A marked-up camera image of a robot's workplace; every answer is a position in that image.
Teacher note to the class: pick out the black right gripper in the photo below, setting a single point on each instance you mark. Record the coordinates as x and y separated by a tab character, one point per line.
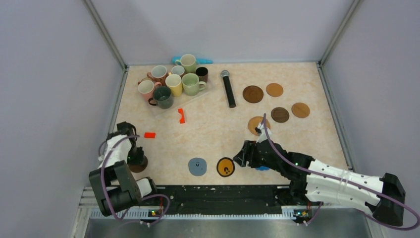
247	153

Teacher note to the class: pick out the blue cloud shaped coaster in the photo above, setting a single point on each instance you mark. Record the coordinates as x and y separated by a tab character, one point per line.
262	168

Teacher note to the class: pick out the orange black smiley coaster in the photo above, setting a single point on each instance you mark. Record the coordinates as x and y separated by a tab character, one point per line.
225	167

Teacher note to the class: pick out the grey smiley silicone coaster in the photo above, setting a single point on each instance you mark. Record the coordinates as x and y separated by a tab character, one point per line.
197	166

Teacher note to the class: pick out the walnut grooved round coaster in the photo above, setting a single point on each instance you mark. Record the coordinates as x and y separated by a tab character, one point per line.
137	168

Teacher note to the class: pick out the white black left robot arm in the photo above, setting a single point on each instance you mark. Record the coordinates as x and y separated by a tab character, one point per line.
113	184

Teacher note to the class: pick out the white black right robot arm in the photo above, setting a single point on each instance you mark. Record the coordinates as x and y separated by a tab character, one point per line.
314	181

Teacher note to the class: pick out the dark walnut round coaster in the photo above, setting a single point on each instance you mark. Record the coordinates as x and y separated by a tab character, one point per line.
280	115

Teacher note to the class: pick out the tan wooden round coaster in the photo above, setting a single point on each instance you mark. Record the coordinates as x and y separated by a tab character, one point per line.
300	110

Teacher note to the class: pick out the dark wooden round coaster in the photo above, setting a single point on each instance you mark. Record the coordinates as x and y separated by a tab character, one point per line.
253	94

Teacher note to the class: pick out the light brown round coaster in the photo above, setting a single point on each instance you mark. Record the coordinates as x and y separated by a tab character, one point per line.
274	89

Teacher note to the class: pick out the black handheld microphone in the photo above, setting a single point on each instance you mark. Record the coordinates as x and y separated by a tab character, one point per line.
228	88

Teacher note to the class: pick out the orange plastic piece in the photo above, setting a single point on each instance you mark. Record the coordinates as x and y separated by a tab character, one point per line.
182	119

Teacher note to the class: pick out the dark brown mug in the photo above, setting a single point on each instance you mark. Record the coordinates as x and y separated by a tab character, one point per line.
202	73

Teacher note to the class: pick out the light green mug front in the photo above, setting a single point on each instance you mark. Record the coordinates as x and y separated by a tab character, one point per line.
192	84

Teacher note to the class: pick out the light blue plastic object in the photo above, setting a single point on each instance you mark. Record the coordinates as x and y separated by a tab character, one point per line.
199	60

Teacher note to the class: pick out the yellow mug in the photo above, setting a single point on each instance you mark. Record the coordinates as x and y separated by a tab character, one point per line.
174	83

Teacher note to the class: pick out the dark green mug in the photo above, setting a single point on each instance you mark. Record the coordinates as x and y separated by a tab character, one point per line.
162	98

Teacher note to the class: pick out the small orange rectangular block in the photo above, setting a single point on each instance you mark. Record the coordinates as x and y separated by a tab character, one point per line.
150	135

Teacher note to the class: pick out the small grey blue mug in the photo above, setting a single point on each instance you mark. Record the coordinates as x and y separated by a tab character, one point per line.
178	70

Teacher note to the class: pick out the sage green mug back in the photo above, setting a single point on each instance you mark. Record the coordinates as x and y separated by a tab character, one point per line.
188	62

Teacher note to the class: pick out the brown mug white interior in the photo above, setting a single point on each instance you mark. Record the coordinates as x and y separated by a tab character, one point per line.
158	74

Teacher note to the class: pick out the pink mug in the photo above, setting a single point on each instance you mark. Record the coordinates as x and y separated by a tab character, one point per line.
146	88

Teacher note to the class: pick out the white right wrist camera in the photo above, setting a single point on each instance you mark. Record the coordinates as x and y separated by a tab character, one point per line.
262	132

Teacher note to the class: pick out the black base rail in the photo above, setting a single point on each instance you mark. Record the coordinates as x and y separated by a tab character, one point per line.
230	199

